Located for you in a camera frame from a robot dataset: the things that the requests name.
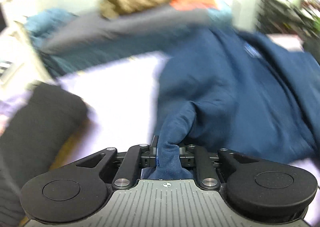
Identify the navy blue hooded sweatshirt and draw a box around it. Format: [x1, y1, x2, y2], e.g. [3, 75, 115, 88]
[146, 28, 319, 180]

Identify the black folded garment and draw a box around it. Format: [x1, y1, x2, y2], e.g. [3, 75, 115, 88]
[1, 83, 88, 226]

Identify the teal skirted bed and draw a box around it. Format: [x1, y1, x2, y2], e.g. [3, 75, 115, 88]
[37, 7, 235, 77]

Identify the grey bed blanket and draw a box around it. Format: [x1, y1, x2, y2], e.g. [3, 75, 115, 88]
[40, 5, 210, 55]

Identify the orange folded cloth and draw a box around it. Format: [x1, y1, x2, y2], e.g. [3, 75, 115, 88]
[169, 0, 218, 11]

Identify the light blue crumpled duvet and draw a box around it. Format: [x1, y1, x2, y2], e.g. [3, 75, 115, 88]
[24, 8, 76, 49]

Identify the black wire storage rack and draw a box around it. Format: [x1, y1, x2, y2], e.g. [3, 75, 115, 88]
[255, 0, 319, 40]

